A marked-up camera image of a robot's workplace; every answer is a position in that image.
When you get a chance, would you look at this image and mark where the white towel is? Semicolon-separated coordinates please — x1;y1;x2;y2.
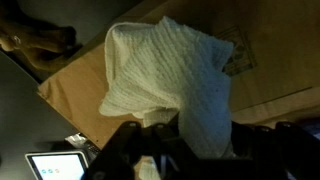
99;17;233;159

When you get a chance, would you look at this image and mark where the large cardboard box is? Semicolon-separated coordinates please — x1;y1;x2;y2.
38;0;320;147

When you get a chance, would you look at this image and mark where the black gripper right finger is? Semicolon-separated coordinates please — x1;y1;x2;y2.
231;122;320;180

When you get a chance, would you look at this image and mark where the brown plush toy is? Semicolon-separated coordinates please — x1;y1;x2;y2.
0;5;76;72

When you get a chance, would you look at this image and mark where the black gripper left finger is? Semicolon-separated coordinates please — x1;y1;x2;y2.
84;121;186;180

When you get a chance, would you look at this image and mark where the white tablet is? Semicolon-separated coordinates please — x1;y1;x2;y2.
25;150;89;180

